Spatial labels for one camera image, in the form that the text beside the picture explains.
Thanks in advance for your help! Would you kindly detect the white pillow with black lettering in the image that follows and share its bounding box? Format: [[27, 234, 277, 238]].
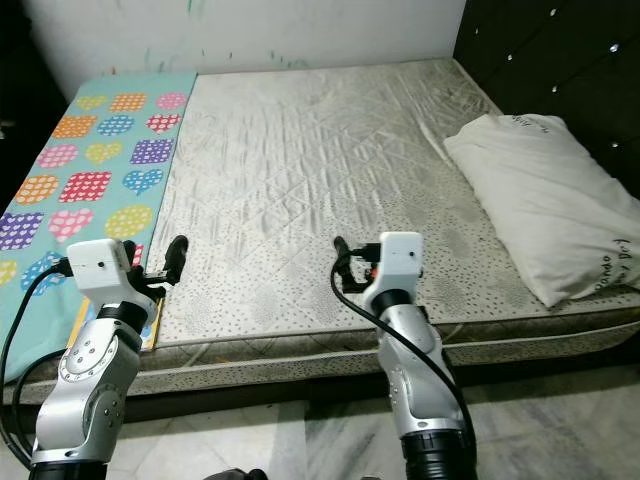
[[442, 112, 640, 310]]

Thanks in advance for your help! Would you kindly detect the grey quilted mattress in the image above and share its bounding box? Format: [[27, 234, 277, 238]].
[[50, 57, 640, 403]]

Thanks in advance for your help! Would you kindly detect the yellow-edged blue children's book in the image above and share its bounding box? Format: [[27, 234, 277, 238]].
[[69, 290, 167, 353]]

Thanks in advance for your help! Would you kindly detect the teal blanket with dotted shapes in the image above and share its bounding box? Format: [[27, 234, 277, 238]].
[[0, 71, 200, 387]]

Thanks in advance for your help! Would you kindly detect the dark tufted headboard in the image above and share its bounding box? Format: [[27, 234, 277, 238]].
[[451, 0, 640, 193]]

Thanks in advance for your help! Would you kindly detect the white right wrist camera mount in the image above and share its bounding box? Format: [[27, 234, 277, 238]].
[[374, 231, 425, 303]]

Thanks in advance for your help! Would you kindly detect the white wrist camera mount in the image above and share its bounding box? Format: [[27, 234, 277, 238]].
[[374, 231, 425, 303], [67, 237, 144, 308]]

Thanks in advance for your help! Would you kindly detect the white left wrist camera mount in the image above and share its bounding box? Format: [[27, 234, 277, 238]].
[[67, 237, 144, 308]]

